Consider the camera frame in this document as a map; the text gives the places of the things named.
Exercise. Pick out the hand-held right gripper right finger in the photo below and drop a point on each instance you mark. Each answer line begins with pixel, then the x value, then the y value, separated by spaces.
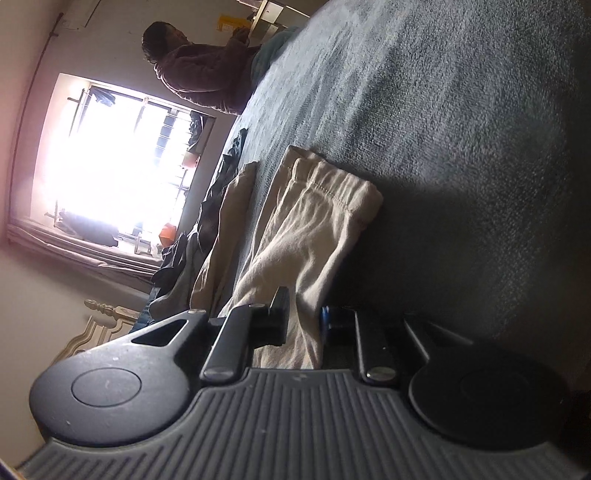
pixel 326 318

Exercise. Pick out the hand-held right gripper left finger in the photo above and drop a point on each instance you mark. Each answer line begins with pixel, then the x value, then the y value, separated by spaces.
pixel 279 318

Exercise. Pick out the beige pants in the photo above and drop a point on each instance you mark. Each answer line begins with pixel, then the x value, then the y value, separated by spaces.
pixel 304 230

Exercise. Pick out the dark clothes on windowsill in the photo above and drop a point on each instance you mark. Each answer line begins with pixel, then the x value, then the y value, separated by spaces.
pixel 87 228

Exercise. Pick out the dark plaid shirt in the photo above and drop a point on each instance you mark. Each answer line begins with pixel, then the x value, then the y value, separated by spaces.
pixel 217 207

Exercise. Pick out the orange container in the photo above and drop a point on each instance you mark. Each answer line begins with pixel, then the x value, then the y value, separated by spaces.
pixel 168 234

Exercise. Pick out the cream carved headboard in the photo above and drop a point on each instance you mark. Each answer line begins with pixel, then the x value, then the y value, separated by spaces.
pixel 101 332

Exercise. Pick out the pale curtain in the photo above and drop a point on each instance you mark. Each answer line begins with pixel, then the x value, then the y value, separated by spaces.
pixel 69 258

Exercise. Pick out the bright window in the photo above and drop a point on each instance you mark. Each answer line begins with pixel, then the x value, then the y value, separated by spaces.
pixel 115 161

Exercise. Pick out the small cream table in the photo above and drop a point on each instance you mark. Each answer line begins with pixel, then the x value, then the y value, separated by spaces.
pixel 268 27

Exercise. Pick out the white air conditioner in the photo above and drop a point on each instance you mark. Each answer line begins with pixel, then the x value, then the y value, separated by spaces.
pixel 81 14

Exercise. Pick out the yellow wall item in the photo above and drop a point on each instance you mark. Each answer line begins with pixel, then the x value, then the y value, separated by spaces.
pixel 234 24

